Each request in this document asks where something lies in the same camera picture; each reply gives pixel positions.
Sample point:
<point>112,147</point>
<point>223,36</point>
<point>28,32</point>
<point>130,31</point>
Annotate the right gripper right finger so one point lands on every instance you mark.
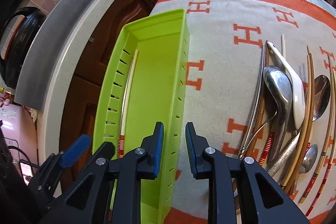
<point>261,199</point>

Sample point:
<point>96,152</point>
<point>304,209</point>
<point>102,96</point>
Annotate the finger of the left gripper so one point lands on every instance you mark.
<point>72,154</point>

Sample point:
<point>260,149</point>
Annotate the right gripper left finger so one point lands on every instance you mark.
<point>109,191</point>

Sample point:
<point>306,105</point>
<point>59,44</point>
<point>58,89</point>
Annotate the brown bamboo chopstick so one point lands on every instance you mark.
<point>309,104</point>
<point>300,116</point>

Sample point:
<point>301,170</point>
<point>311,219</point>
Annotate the small steel spoon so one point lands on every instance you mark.
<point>307,164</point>

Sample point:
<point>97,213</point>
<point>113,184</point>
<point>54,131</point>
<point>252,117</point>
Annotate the large steel tablespoon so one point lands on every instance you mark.
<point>321,100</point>

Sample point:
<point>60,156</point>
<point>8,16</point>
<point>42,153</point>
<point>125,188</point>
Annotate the steel fork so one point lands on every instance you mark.
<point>251,132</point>

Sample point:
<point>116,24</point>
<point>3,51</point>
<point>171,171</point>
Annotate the bamboo chopstick red band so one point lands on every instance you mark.
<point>322,155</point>

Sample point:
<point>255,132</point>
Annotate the large steel ladle spoon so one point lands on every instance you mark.
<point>279,87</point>

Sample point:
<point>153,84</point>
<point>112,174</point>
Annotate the dark wooden chopstick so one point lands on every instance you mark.
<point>260,107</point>

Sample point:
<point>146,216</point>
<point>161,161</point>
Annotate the pink rice cooker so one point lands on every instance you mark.
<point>19,130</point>

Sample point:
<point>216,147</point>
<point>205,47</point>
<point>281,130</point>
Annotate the green plastic utensil tray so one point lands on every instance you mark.
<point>157,95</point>

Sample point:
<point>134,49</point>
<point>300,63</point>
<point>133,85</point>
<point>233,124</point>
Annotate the black round pan rack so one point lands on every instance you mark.
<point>20,43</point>

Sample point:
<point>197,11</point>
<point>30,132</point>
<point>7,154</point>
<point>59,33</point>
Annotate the pale chopstick red striped end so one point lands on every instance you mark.
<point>317,135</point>

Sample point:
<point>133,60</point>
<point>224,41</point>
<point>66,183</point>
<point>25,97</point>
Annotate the orange beige H-pattern cloth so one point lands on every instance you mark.
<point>222,73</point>

